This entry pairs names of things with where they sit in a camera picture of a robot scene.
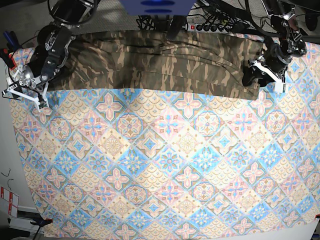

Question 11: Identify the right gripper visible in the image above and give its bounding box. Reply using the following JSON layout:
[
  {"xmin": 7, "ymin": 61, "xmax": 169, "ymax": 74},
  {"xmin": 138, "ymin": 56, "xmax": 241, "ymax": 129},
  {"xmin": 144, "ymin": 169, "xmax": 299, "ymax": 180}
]
[{"xmin": 1, "ymin": 64, "xmax": 49, "ymax": 111}]

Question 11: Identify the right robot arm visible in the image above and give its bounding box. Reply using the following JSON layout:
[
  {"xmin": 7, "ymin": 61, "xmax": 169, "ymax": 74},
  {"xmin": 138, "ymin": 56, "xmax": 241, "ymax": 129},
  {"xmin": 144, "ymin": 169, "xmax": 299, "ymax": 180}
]
[{"xmin": 0, "ymin": 0, "xmax": 99, "ymax": 110}]

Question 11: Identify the camouflage T-shirt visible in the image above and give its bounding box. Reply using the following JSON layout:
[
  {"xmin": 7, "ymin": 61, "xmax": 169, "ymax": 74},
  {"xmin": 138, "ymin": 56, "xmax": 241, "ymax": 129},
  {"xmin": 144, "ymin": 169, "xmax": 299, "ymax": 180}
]
[{"xmin": 48, "ymin": 30, "xmax": 264, "ymax": 100}]

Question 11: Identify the patterned tile tablecloth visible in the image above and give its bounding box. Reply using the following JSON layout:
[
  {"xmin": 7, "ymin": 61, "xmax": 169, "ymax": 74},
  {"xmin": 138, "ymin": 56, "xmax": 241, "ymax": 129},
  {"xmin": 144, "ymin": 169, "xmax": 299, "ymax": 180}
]
[{"xmin": 9, "ymin": 43, "xmax": 320, "ymax": 240}]

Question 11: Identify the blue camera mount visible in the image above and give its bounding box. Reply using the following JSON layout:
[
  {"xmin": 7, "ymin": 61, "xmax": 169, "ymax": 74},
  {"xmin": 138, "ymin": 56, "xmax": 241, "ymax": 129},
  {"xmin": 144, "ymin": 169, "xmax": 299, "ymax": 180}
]
[{"xmin": 120, "ymin": 0, "xmax": 196, "ymax": 16}]

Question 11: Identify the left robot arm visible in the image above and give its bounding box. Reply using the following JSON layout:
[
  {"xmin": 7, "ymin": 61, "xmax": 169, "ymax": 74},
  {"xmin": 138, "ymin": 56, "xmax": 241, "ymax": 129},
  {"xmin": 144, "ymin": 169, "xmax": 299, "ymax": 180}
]
[{"xmin": 242, "ymin": 0, "xmax": 307, "ymax": 94}]

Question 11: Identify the black orange clamp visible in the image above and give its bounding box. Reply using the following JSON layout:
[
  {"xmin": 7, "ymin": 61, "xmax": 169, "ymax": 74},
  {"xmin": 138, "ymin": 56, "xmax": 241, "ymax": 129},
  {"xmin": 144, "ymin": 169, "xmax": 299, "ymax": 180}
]
[{"xmin": 30, "ymin": 218, "xmax": 53, "ymax": 228}]

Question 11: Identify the white red labelled box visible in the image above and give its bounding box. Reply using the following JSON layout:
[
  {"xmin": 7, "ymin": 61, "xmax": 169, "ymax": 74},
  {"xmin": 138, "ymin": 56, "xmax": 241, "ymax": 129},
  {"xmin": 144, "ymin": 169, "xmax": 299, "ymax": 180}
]
[{"xmin": 0, "ymin": 186, "xmax": 19, "ymax": 218}]

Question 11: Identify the white power strip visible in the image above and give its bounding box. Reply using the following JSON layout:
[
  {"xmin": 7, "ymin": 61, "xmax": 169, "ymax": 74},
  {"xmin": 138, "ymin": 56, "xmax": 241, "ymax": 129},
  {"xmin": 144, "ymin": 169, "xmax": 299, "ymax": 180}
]
[{"xmin": 182, "ymin": 23, "xmax": 231, "ymax": 33}]

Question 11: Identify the red black clamp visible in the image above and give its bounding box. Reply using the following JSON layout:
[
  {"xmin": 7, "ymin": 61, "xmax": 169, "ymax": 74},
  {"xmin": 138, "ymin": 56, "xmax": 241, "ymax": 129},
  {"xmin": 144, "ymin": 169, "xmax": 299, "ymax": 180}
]
[{"xmin": 0, "ymin": 48, "xmax": 17, "ymax": 70}]

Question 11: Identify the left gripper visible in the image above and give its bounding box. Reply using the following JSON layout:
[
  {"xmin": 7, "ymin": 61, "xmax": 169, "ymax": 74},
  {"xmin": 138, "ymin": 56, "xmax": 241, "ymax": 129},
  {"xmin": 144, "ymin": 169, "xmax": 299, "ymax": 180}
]
[{"xmin": 242, "ymin": 56, "xmax": 289, "ymax": 92}]

